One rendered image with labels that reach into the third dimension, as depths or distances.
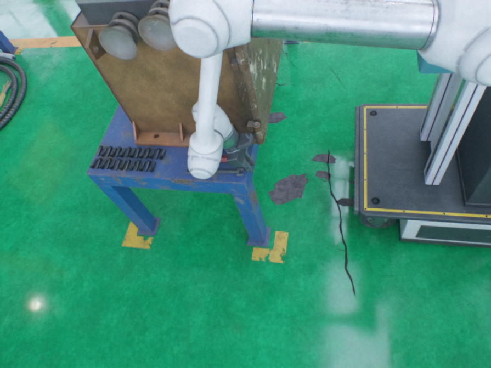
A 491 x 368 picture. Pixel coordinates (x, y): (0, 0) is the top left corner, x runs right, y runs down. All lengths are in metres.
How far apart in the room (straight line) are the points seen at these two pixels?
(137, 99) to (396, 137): 1.29
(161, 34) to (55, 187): 1.81
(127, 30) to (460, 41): 0.96
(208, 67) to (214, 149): 0.26
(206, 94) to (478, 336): 1.59
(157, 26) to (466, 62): 0.86
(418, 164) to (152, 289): 1.52
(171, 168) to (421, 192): 1.16
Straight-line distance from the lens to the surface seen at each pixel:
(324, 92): 2.74
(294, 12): 0.83
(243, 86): 1.41
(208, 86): 1.14
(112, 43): 1.40
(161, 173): 1.70
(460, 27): 0.88
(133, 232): 2.39
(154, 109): 1.71
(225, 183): 1.59
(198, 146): 1.22
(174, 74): 1.51
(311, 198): 2.22
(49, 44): 4.19
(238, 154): 1.46
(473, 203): 1.92
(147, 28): 1.29
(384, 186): 1.91
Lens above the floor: 1.93
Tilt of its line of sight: 55 degrees down
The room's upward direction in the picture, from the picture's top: 17 degrees counter-clockwise
